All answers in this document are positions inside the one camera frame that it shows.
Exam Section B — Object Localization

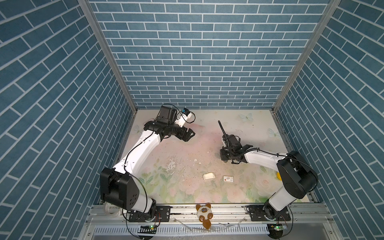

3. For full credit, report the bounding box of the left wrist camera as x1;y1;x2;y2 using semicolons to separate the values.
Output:
175;108;193;127

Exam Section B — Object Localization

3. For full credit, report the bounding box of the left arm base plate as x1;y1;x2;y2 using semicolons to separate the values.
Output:
128;205;171;223

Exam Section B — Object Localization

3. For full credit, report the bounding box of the staple box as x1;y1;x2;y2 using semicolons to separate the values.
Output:
223;176;234;183

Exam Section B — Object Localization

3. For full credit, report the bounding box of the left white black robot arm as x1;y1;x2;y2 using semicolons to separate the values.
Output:
100;104;196;219

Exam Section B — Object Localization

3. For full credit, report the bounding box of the white coiled cable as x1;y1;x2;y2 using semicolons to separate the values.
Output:
103;201;121;215

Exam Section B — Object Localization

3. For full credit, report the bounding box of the panda plush toy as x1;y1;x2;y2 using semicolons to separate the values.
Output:
196;203;213;230

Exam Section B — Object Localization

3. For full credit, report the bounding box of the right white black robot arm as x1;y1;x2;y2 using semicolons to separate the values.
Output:
220;134;319;221

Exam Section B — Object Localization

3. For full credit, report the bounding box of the aluminium front rail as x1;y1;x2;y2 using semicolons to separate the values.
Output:
86;203;334;225

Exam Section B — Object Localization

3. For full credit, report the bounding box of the staple box tray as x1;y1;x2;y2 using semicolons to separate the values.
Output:
203;173;216;181

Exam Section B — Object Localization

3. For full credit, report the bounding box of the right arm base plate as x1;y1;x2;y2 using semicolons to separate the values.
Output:
245;205;292;222

